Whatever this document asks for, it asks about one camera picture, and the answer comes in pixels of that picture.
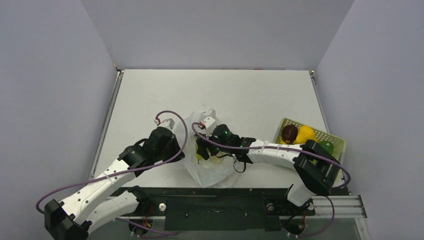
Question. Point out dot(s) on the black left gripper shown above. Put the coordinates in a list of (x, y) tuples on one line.
[(174, 142)]

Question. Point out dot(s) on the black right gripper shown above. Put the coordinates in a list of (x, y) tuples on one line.
[(202, 146)]

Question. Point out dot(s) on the white plastic bag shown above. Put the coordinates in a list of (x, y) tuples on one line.
[(214, 172)]

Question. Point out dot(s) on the yellow fake fruit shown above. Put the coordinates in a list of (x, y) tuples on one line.
[(304, 134)]

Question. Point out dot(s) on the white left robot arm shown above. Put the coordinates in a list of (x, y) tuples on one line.
[(78, 215)]

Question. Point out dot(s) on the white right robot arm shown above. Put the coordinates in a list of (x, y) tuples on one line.
[(315, 166)]

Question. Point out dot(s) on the dark purple fake fruit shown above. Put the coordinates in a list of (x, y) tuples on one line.
[(289, 134)]

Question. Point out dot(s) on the green halved fake fruit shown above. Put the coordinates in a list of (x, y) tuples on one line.
[(328, 146)]

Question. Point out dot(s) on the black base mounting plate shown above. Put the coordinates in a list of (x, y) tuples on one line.
[(220, 209)]

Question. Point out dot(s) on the yellow-green perforated plastic basket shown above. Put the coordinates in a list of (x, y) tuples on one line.
[(339, 143)]

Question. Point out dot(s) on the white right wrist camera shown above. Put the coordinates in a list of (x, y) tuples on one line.
[(209, 123)]

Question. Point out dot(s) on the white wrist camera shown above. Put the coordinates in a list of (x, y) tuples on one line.
[(167, 124), (209, 123)]

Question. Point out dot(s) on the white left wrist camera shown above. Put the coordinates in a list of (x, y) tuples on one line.
[(167, 124)]

